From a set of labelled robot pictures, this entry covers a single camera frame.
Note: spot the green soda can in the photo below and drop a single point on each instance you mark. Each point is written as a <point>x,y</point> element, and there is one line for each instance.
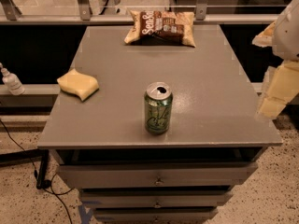
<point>158,99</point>

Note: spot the grey drawer cabinet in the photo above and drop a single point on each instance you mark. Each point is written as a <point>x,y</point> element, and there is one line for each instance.
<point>169,133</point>

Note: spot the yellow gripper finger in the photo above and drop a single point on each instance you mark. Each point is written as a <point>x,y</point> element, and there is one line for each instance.
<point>280,86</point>
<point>264,38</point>

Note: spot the yellow sponge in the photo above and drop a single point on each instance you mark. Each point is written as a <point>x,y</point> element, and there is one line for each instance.
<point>79,84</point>

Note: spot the bottom grey drawer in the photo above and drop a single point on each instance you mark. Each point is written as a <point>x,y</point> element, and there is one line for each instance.
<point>155,215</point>

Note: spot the top grey drawer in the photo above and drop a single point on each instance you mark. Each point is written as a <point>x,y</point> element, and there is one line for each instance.
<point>156,175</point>

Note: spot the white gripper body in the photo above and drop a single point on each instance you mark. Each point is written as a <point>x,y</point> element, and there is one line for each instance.
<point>288,36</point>

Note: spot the grey drawer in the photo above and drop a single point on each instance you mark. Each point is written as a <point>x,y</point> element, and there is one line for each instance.
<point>156,175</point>
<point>156,199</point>
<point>155,215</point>

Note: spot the black metal floor bar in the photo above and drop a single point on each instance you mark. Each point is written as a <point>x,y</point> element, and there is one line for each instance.
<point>37,157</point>

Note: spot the brown chip bag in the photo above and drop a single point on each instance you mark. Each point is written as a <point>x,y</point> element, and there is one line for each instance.
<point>169,26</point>

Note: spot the grey metal railing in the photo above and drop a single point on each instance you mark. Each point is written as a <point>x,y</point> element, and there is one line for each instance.
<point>98,12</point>

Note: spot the middle grey drawer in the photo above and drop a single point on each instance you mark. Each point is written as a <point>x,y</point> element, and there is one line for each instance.
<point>156,199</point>

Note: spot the white spray bottle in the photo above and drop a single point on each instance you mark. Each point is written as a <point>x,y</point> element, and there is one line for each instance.
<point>12,82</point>

